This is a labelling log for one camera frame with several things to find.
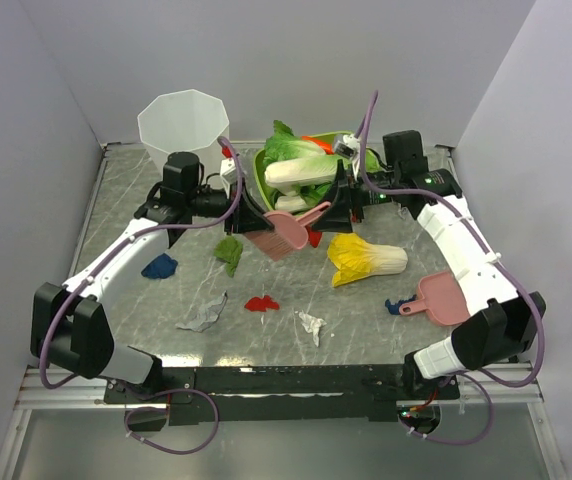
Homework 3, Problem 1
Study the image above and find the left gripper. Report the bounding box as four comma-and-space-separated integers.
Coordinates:
186, 177, 275, 236

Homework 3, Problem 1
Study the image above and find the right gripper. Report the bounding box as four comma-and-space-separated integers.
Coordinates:
311, 159, 401, 234

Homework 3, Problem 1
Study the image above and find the pink hand brush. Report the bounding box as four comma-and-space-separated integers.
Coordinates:
244, 201, 331, 262

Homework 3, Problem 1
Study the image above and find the pink dustpan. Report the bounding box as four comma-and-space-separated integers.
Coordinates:
399, 271, 470, 327

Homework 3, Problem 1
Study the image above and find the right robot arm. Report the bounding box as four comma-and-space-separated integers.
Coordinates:
328, 128, 546, 399

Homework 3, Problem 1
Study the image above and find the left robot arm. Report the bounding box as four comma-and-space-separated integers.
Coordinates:
30, 141, 251, 402

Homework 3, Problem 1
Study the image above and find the small bok choy toy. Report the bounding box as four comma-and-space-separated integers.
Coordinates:
274, 182, 332, 213

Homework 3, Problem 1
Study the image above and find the green paper scrap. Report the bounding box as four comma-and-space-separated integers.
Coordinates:
213, 236, 243, 278

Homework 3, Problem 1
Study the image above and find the red paper scrap near tray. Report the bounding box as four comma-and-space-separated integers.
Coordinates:
307, 229, 322, 248

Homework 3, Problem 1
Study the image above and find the yellow napa cabbage toy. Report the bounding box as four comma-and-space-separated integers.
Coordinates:
327, 233, 408, 288

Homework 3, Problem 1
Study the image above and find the green plastic tray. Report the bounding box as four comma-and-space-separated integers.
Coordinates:
253, 130, 382, 211

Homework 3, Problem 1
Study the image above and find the orange carrot toy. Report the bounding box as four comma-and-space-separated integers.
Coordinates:
301, 136, 334, 155

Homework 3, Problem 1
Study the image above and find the large green cabbage toy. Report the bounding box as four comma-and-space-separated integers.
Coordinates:
264, 153, 344, 188

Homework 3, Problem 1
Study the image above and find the green leafy lettuce toy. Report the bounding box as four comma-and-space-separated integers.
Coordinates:
263, 120, 325, 167

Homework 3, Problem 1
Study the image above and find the red paper scrap centre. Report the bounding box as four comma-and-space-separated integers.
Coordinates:
244, 295, 280, 313

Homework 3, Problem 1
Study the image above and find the dark blue paper scrap left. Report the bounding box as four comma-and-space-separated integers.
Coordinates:
141, 253, 178, 280

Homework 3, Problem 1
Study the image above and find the dark blue paper scrap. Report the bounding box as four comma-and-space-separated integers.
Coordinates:
385, 295, 417, 315
141, 253, 178, 280

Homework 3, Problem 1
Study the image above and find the grey paper scrap left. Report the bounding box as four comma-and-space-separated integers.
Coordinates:
175, 291, 228, 333

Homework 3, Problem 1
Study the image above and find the translucent white plastic bin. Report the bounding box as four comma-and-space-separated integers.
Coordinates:
137, 89, 229, 175

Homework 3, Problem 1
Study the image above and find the dark blue paper scrap right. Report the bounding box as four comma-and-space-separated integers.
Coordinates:
385, 295, 417, 315

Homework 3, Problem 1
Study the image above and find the white crumpled paper scrap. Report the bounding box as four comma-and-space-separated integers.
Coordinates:
297, 311, 327, 347

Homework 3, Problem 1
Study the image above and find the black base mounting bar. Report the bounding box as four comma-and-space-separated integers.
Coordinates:
104, 364, 460, 426

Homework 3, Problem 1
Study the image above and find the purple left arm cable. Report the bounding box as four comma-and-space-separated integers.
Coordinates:
38, 135, 245, 390

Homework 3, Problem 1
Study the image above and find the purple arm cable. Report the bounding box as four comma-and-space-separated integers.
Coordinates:
38, 135, 245, 390
350, 89, 548, 389

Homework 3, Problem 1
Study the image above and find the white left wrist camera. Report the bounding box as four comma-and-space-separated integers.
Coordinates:
219, 158, 238, 195

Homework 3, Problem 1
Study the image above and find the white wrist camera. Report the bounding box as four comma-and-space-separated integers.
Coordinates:
219, 158, 238, 195
332, 133, 361, 160

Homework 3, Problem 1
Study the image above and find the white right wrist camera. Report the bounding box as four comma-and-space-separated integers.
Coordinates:
332, 133, 361, 160

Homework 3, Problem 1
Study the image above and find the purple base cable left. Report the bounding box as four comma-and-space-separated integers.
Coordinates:
123, 388, 222, 457

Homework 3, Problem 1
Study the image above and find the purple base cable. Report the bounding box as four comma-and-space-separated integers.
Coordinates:
398, 372, 495, 447
123, 388, 222, 457

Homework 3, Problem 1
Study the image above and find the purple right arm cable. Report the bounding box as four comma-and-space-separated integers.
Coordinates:
350, 89, 548, 389

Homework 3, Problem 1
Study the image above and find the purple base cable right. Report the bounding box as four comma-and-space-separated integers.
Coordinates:
398, 372, 495, 447

